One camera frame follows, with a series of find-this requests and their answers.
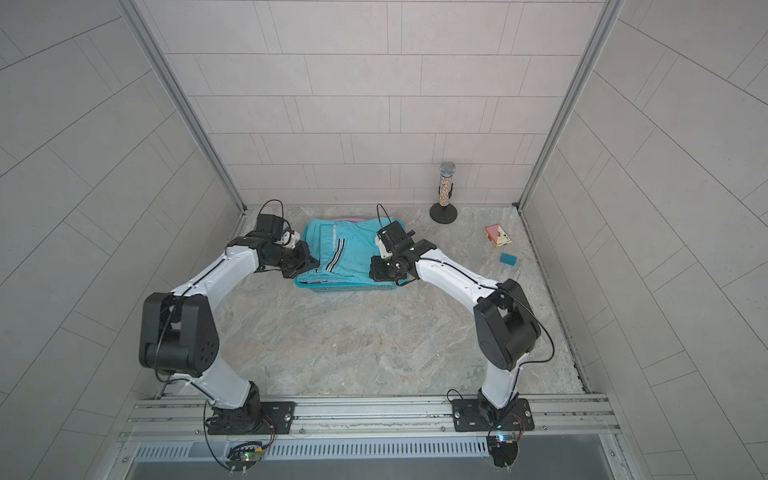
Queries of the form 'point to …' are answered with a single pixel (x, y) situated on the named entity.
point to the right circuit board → (503, 448)
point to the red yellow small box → (496, 234)
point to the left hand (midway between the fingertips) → (325, 257)
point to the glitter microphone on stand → (444, 212)
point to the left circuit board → (243, 456)
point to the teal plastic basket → (341, 287)
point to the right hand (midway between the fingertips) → (372, 273)
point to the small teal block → (508, 259)
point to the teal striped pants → (343, 249)
